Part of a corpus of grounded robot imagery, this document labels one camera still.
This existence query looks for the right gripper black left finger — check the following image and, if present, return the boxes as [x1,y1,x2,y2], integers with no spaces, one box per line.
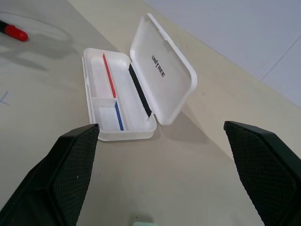
[0,123,100,226]

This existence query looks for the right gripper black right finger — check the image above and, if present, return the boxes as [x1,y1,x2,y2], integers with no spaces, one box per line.
[223,121,301,226]

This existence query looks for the pale green eraser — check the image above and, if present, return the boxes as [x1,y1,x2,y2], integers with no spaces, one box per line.
[131,213,156,226]

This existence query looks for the white rectangular case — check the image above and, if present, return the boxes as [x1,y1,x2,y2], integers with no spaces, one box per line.
[81,13,198,142]

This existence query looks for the red capped marker pen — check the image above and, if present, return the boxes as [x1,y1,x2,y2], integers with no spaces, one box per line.
[0,20,29,42]

